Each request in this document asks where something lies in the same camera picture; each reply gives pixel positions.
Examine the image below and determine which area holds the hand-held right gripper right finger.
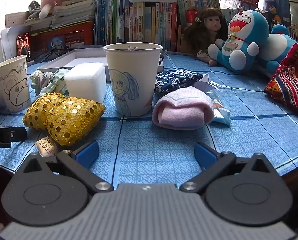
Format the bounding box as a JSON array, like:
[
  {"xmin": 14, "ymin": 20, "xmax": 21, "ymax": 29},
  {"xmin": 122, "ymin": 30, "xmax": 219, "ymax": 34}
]
[{"xmin": 179, "ymin": 141, "xmax": 278, "ymax": 194}]

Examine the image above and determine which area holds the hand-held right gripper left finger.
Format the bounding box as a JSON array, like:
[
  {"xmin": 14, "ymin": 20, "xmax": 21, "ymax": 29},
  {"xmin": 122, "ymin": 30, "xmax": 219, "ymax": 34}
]
[{"xmin": 17, "ymin": 140, "xmax": 114, "ymax": 195}]

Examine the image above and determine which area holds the gold sequin pillow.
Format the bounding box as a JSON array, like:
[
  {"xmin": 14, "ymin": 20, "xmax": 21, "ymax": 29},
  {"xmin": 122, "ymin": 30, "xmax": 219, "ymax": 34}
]
[
  {"xmin": 23, "ymin": 92, "xmax": 67, "ymax": 131},
  {"xmin": 46, "ymin": 97, "xmax": 106, "ymax": 146}
]

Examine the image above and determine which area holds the clear plastic packet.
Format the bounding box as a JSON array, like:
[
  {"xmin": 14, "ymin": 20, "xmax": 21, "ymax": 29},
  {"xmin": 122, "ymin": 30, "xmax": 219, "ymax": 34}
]
[{"xmin": 204, "ymin": 89, "xmax": 231, "ymax": 126}]

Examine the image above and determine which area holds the pink towel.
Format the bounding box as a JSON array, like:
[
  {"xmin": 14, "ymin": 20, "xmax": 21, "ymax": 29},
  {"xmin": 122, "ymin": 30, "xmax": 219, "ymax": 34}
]
[{"xmin": 152, "ymin": 86, "xmax": 215, "ymax": 131}]

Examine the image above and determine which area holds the pastel fabric scrunchie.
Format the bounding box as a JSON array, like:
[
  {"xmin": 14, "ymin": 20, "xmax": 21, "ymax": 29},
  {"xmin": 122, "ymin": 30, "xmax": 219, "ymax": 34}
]
[{"xmin": 30, "ymin": 69, "xmax": 70, "ymax": 97}]

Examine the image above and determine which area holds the white foam block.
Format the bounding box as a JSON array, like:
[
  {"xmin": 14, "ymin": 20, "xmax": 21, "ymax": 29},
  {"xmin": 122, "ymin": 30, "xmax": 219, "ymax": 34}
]
[{"xmin": 63, "ymin": 63, "xmax": 107, "ymax": 105}]

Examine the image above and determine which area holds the blue floral fabric pouch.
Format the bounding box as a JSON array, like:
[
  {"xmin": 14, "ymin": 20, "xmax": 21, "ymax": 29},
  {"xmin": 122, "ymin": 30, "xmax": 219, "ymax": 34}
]
[{"xmin": 154, "ymin": 69, "xmax": 204, "ymax": 95}]

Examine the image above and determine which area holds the white shallow tray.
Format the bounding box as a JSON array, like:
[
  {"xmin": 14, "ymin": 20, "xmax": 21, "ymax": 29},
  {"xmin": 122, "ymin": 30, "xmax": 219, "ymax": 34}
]
[{"xmin": 37, "ymin": 48, "xmax": 165, "ymax": 72}]

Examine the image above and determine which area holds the small printed sachet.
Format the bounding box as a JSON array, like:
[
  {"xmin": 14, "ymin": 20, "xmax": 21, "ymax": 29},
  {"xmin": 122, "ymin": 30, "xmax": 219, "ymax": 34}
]
[{"xmin": 36, "ymin": 136, "xmax": 59, "ymax": 157}]

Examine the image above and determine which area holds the blue grid tablecloth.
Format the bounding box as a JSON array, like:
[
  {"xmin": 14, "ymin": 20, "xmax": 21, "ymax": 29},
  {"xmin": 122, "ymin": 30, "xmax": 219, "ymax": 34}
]
[{"xmin": 0, "ymin": 51, "xmax": 298, "ymax": 178}]

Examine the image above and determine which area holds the paper cup with black drawing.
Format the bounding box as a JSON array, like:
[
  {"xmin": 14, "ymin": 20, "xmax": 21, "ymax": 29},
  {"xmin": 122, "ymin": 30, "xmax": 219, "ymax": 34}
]
[{"xmin": 0, "ymin": 55, "xmax": 31, "ymax": 113}]

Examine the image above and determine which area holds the paper cup with dog drawing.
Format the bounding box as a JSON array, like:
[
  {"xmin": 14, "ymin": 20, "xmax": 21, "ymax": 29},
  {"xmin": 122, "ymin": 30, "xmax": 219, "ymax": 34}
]
[{"xmin": 103, "ymin": 42, "xmax": 163, "ymax": 117}]

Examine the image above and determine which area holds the white board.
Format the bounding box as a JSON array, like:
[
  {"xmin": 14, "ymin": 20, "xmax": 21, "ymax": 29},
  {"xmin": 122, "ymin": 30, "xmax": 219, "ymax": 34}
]
[{"xmin": 0, "ymin": 27, "xmax": 18, "ymax": 61}]

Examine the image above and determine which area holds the black bicycle model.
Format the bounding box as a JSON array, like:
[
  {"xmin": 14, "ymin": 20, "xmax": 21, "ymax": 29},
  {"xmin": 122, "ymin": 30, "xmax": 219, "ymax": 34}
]
[{"xmin": 38, "ymin": 47, "xmax": 75, "ymax": 61}]

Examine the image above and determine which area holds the red patterned cloth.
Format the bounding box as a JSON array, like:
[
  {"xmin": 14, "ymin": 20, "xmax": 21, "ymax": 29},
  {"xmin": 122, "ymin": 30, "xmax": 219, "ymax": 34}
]
[{"xmin": 264, "ymin": 43, "xmax": 298, "ymax": 125}]

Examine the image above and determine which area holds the grey grid board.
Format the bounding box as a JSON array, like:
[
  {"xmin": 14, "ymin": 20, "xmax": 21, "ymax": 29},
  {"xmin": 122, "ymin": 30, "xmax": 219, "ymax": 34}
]
[{"xmin": 5, "ymin": 12, "xmax": 32, "ymax": 28}]

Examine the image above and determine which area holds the red plastic crate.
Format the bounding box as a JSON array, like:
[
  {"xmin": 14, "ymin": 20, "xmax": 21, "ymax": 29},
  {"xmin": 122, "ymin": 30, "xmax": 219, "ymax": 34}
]
[{"xmin": 29, "ymin": 22, "xmax": 95, "ymax": 51}]

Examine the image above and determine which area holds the blue cat plush toy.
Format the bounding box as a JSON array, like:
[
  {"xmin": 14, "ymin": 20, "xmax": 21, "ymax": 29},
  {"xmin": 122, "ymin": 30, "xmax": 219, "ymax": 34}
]
[
  {"xmin": 257, "ymin": 24, "xmax": 298, "ymax": 75},
  {"xmin": 207, "ymin": 10, "xmax": 270, "ymax": 73}
]

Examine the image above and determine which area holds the brown haired doll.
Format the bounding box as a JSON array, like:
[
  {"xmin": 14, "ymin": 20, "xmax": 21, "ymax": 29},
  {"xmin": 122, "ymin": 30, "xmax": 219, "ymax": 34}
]
[{"xmin": 183, "ymin": 7, "xmax": 230, "ymax": 67}]

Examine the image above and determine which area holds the grey figurine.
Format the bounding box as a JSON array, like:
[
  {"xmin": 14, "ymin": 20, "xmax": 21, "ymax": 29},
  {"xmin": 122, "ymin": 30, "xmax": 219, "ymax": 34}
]
[{"xmin": 26, "ymin": 1, "xmax": 43, "ymax": 23}]

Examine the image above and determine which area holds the red can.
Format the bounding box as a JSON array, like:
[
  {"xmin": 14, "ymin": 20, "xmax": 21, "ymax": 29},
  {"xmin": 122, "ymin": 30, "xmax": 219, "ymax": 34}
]
[{"xmin": 186, "ymin": 10, "xmax": 200, "ymax": 27}]

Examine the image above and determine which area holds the row of upright books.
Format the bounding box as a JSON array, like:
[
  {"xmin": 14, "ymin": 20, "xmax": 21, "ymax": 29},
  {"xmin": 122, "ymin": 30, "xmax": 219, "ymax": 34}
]
[{"xmin": 95, "ymin": 0, "xmax": 239, "ymax": 52}]

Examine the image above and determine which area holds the pink plush toy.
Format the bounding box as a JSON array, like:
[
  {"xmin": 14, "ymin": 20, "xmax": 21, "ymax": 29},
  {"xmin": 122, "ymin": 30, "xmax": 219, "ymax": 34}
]
[{"xmin": 38, "ymin": 0, "xmax": 74, "ymax": 19}]

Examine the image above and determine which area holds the stack of flat books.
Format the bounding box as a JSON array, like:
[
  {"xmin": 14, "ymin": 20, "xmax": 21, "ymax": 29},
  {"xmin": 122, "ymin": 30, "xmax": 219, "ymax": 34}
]
[{"xmin": 31, "ymin": 0, "xmax": 96, "ymax": 29}]

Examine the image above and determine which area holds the blue cartoon box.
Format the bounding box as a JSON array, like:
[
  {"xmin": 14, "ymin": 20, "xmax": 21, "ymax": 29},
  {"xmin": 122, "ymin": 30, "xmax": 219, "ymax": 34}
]
[{"xmin": 260, "ymin": 0, "xmax": 291, "ymax": 27}]

